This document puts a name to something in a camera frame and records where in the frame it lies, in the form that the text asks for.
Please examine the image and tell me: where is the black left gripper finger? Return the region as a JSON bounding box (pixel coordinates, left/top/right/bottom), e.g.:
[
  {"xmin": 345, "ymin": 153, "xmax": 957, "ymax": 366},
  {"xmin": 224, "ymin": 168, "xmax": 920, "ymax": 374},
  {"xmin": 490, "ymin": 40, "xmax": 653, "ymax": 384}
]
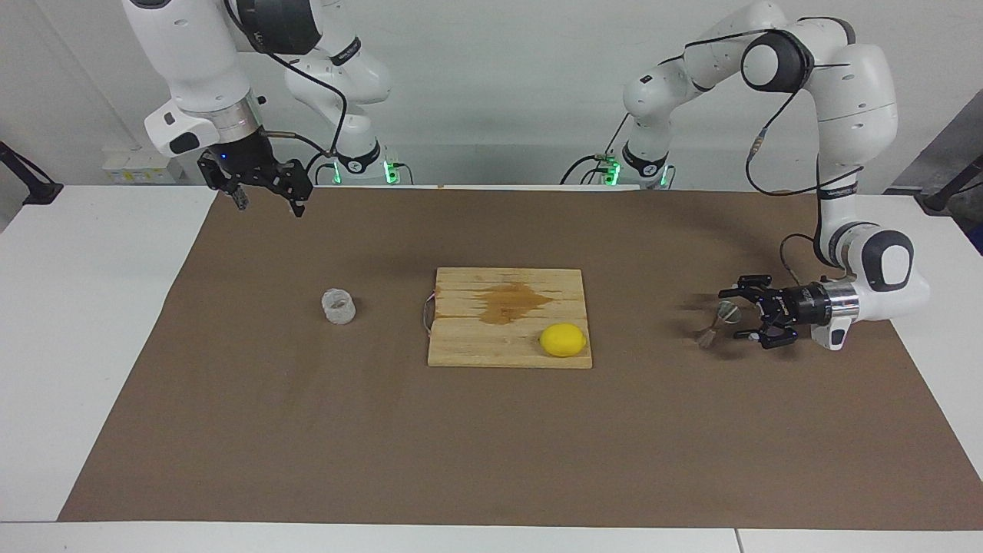
[
  {"xmin": 719, "ymin": 274, "xmax": 773, "ymax": 302},
  {"xmin": 733, "ymin": 326, "xmax": 799, "ymax": 351}
]

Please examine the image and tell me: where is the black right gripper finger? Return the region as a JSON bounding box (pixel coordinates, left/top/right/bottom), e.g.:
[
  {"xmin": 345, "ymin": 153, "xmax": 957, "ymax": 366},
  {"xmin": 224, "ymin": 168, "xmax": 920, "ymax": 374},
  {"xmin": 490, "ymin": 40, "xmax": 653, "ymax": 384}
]
[
  {"xmin": 265, "ymin": 159, "xmax": 314, "ymax": 218},
  {"xmin": 198, "ymin": 150, "xmax": 251, "ymax": 212}
]

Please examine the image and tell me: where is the steel jigger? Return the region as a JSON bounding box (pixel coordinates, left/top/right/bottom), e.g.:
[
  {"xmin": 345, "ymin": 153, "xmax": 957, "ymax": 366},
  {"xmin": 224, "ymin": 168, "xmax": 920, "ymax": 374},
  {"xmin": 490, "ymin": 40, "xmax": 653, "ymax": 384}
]
[{"xmin": 695, "ymin": 301, "xmax": 743, "ymax": 349}]

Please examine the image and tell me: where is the clear glass cup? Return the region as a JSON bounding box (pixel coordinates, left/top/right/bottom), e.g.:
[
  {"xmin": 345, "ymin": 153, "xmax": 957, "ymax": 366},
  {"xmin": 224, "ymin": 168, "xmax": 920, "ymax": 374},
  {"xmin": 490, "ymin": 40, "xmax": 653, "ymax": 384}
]
[{"xmin": 321, "ymin": 288, "xmax": 358, "ymax": 325}]

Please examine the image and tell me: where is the white power strip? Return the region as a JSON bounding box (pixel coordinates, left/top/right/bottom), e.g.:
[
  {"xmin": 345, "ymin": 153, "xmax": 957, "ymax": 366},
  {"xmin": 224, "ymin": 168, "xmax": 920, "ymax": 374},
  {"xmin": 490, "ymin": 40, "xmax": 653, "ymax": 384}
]
[{"xmin": 102, "ymin": 148, "xmax": 187, "ymax": 185}]

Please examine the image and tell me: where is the black clamp stand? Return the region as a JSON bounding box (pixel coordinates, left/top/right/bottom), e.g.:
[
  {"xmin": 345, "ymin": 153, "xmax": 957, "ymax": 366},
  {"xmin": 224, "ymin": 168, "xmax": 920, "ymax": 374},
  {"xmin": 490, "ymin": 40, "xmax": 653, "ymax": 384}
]
[
  {"xmin": 0, "ymin": 141, "xmax": 64, "ymax": 206},
  {"xmin": 918, "ymin": 154, "xmax": 983, "ymax": 216}
]

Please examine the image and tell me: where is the yellow lemon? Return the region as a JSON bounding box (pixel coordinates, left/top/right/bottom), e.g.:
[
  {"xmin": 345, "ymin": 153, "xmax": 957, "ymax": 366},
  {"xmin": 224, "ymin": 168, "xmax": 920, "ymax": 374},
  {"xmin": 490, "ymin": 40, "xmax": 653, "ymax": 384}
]
[{"xmin": 539, "ymin": 323, "xmax": 588, "ymax": 359}]

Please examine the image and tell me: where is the wooden cutting board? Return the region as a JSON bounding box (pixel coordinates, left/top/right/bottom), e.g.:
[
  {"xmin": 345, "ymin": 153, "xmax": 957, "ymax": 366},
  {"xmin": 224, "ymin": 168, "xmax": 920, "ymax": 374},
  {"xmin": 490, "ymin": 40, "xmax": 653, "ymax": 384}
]
[{"xmin": 422, "ymin": 267, "xmax": 594, "ymax": 370}]

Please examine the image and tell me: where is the brown table mat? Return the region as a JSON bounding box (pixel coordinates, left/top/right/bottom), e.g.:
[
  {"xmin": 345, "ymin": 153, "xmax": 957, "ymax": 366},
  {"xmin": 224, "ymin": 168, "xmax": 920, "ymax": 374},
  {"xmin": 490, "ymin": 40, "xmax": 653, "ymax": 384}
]
[{"xmin": 58, "ymin": 187, "xmax": 983, "ymax": 532}]

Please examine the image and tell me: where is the black base cable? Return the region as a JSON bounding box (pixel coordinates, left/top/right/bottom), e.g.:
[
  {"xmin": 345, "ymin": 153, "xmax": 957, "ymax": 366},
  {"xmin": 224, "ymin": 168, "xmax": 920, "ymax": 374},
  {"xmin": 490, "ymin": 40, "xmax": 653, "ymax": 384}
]
[
  {"xmin": 306, "ymin": 152, "xmax": 339, "ymax": 185},
  {"xmin": 559, "ymin": 114, "xmax": 634, "ymax": 185}
]

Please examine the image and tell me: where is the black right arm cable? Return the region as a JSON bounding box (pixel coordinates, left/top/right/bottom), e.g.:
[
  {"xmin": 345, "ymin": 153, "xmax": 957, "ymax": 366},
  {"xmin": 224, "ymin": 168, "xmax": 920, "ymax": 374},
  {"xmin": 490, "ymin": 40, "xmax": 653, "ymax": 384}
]
[{"xmin": 223, "ymin": 0, "xmax": 350, "ymax": 158}]

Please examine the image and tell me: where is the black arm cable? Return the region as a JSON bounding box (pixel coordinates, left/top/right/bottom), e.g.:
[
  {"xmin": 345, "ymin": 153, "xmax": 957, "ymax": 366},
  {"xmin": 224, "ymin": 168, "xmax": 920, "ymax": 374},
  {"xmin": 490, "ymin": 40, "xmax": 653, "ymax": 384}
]
[
  {"xmin": 223, "ymin": 0, "xmax": 350, "ymax": 158},
  {"xmin": 682, "ymin": 17, "xmax": 865, "ymax": 289}
]

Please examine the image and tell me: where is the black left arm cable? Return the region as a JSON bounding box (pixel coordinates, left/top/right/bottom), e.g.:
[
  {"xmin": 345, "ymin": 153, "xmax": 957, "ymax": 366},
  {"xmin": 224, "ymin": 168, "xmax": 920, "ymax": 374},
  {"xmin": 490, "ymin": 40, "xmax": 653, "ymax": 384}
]
[{"xmin": 682, "ymin": 17, "xmax": 865, "ymax": 289}]

